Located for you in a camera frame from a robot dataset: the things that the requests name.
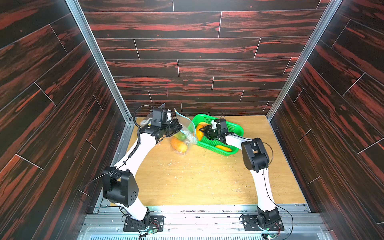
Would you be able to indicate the aluminium front rail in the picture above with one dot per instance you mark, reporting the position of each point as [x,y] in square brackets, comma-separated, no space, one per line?
[212,222]

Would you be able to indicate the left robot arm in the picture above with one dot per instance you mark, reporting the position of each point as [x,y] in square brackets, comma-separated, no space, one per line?
[119,183]

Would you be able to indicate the yellow green mango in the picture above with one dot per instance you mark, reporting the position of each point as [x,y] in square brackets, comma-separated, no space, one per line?
[180,136]

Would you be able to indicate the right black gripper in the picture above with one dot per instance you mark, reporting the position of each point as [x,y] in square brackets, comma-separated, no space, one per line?
[210,131]

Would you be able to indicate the clear zip bag blue zipper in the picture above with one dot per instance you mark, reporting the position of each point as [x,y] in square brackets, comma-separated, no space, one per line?
[150,116]

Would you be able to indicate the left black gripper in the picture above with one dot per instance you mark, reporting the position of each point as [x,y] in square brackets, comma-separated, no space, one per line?
[175,129]

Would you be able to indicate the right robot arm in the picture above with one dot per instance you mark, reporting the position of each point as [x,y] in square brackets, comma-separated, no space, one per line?
[256,159]

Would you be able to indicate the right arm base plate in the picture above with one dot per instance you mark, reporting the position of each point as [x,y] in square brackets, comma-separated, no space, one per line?
[261,223]

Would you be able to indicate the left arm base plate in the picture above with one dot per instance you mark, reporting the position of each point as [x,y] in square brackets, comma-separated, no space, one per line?
[150,224]

